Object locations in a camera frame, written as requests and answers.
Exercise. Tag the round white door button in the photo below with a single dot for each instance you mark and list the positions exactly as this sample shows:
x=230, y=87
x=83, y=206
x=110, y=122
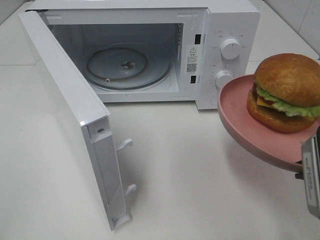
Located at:
x=214, y=101

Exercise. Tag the white timer knob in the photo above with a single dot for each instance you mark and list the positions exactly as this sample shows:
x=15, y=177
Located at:
x=222, y=78

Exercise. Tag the pink round plate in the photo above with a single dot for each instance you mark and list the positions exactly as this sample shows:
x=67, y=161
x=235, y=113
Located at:
x=282, y=150

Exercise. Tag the burger with lettuce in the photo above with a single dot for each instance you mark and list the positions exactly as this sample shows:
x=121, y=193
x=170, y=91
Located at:
x=285, y=95

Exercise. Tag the glass microwave turntable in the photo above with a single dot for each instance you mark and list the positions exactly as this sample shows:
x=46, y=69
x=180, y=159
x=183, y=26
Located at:
x=128, y=66

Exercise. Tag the white microwave oven body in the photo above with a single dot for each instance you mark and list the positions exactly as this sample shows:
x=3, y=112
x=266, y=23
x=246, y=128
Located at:
x=190, y=30

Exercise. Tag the upper white power knob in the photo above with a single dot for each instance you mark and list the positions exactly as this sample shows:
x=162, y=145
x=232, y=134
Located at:
x=230, y=47

